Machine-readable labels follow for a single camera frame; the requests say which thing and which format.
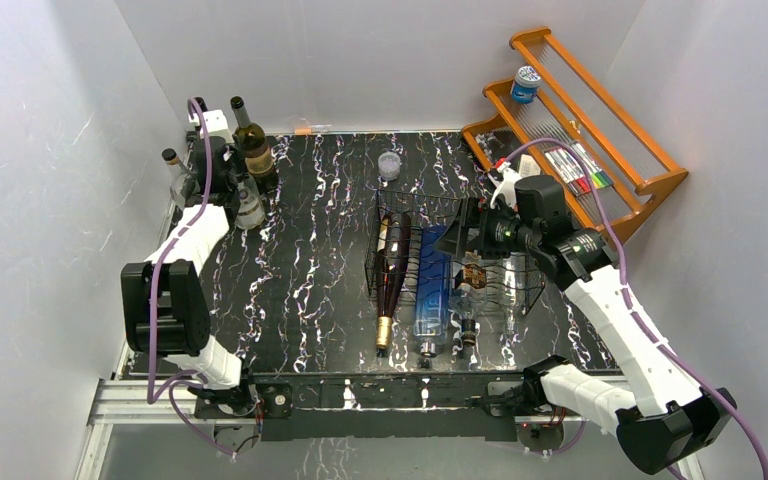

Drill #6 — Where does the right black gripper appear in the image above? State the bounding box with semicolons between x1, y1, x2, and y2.
432;197;539;260

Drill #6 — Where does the green silver-foil wine bottle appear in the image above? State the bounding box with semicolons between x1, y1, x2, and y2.
230;96;279;193

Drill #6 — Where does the clear bottle white gold label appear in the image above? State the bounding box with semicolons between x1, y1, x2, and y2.
161;148;190;210

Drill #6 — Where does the dark green white-label wine bottle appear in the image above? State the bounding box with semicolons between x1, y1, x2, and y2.
188;96;207;131

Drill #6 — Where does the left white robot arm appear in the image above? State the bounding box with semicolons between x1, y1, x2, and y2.
120;135;260;416

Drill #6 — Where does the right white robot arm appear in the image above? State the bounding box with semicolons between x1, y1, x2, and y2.
436;175;736;475

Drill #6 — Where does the clear bottle black gold label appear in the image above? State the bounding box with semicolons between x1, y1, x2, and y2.
449;257;497;348

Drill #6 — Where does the orange wooden shelf rack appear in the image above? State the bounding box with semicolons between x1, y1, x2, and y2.
462;27;688;242

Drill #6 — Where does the blue clear glass bottle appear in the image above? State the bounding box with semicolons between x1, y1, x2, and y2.
414;225;451;359

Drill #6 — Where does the dark red gold-foil wine bottle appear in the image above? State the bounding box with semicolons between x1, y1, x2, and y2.
373;212;412;356

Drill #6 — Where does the white small box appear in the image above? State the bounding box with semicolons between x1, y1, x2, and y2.
518;154;542;178

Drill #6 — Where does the pack of coloured markers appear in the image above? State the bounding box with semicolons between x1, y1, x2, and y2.
543;141;615;198

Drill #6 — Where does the blue white lidded jar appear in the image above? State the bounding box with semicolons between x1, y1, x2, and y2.
510;65;542;105

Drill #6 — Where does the small clear plastic cup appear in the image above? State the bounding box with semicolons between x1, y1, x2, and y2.
377;151;402;182

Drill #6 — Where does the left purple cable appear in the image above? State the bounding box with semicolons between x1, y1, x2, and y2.
146;97;240;462

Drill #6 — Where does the purple cable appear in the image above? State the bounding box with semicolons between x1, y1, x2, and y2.
499;137;768;480
146;97;240;462

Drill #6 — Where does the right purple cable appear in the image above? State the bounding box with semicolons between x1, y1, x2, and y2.
499;137;768;480

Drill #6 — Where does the black wire wine rack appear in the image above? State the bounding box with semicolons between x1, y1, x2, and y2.
365;189;546;318

